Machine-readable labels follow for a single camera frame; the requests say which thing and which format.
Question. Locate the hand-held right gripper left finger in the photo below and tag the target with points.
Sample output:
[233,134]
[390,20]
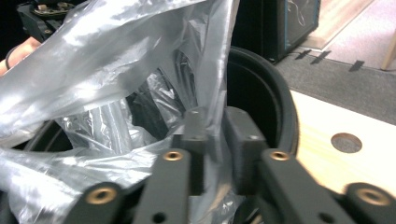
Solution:
[174,180]

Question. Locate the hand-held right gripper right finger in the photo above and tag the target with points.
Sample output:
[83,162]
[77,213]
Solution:
[274,186]

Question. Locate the clear plastic trash bag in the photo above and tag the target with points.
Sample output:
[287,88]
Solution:
[93,62]

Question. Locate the dark grey trash can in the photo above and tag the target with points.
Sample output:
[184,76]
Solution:
[280,93]

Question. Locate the thin black left wrist band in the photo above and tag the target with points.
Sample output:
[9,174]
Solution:
[8,54]

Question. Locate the black floor tape strip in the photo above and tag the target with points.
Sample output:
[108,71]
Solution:
[302,54]
[320,57]
[356,65]

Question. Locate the black cabinet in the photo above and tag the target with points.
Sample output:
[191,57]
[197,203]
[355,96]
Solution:
[280,28]

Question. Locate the pale wooden desk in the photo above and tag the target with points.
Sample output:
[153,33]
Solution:
[390,53]

